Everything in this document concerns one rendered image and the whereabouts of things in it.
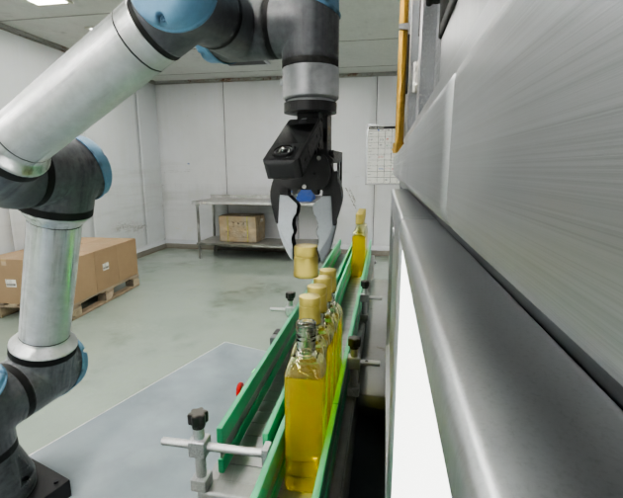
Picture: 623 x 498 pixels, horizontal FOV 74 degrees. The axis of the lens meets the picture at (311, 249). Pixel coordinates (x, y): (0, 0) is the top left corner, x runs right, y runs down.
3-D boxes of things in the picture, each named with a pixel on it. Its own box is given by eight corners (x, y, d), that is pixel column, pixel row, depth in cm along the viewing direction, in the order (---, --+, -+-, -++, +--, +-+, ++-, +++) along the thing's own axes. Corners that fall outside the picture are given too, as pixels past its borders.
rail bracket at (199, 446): (268, 504, 59) (266, 426, 57) (160, 488, 62) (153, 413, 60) (273, 488, 62) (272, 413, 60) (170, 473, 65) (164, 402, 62)
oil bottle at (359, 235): (364, 277, 183) (365, 214, 178) (351, 277, 184) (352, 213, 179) (364, 274, 189) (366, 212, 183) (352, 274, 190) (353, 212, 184)
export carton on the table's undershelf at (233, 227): (218, 241, 632) (217, 215, 624) (230, 236, 673) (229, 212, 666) (255, 243, 615) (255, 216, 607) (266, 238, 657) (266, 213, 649)
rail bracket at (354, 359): (379, 402, 86) (381, 343, 83) (346, 399, 87) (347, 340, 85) (379, 392, 90) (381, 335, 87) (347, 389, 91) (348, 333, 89)
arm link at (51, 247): (-23, 408, 78) (-13, 120, 62) (45, 369, 92) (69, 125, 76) (28, 435, 76) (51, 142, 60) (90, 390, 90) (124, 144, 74)
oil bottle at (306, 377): (321, 495, 61) (321, 362, 57) (284, 490, 62) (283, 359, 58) (326, 468, 67) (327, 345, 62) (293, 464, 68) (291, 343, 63)
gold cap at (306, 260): (314, 280, 56) (314, 248, 55) (290, 278, 57) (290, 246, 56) (321, 274, 59) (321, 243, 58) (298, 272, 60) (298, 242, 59)
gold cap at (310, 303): (318, 327, 63) (318, 299, 63) (296, 325, 64) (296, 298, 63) (322, 318, 67) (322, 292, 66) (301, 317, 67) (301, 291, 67)
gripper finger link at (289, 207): (304, 253, 63) (312, 193, 61) (292, 261, 57) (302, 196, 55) (285, 249, 64) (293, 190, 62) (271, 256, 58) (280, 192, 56)
